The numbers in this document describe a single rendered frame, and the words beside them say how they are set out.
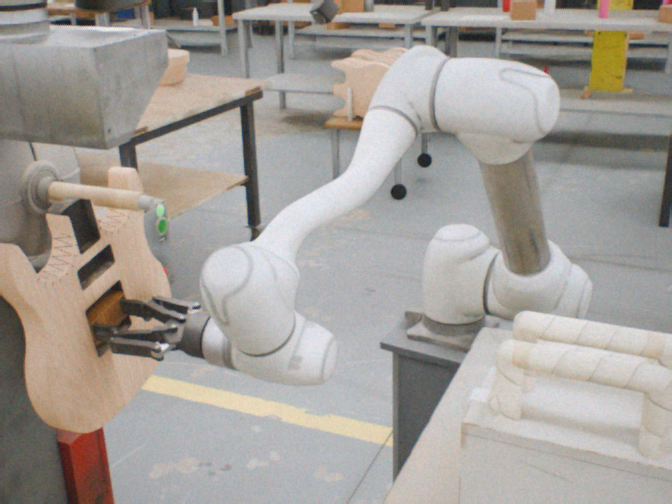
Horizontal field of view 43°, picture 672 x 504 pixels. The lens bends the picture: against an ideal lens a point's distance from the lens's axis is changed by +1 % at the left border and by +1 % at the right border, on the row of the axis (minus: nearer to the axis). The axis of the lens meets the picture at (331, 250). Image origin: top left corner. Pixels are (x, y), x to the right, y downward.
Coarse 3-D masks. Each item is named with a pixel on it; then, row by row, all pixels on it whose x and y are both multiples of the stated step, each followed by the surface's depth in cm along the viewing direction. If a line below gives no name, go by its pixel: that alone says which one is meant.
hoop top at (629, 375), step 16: (512, 352) 99; (528, 352) 99; (544, 352) 98; (560, 352) 98; (576, 352) 97; (528, 368) 99; (544, 368) 98; (560, 368) 97; (576, 368) 96; (592, 368) 96; (608, 368) 95; (624, 368) 94; (640, 368) 94; (656, 368) 94; (608, 384) 96; (624, 384) 95; (640, 384) 94; (656, 384) 93
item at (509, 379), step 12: (504, 360) 100; (504, 372) 100; (516, 372) 100; (504, 384) 101; (516, 384) 101; (504, 396) 102; (516, 396) 101; (504, 408) 102; (516, 408) 102; (504, 420) 103; (516, 420) 103
